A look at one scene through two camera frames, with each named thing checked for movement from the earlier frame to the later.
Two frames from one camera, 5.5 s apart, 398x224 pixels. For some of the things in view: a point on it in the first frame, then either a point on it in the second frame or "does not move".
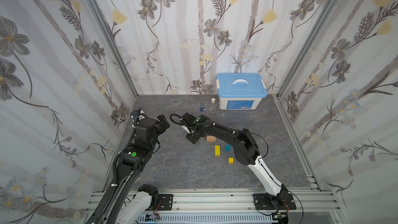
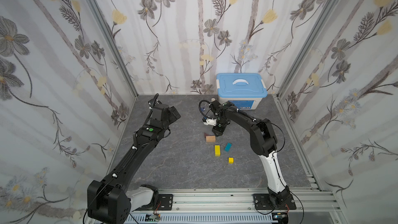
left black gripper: x=161 y=129 → x=172 y=118
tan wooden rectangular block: x=211 y=139 does not move
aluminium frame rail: x=233 y=200 does not move
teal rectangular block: x=227 y=148 does not move
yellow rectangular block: x=217 y=150 does not move
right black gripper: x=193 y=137 → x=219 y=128
